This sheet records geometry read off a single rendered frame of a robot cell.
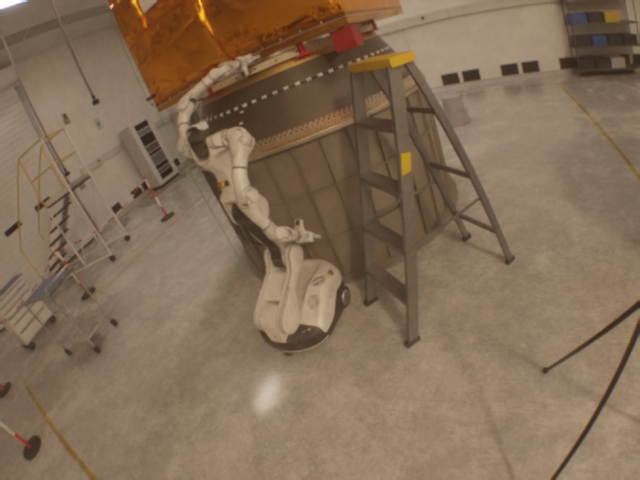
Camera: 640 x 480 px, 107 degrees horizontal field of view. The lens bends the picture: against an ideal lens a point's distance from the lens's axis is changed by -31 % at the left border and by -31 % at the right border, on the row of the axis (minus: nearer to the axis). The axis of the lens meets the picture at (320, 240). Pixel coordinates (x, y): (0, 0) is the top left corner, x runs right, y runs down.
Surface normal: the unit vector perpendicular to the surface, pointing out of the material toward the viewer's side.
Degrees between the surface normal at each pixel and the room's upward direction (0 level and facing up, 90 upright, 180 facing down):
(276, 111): 62
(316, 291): 38
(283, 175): 90
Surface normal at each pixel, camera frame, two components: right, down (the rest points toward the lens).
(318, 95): 0.01, 0.03
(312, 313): -0.53, -0.25
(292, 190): -0.17, 0.57
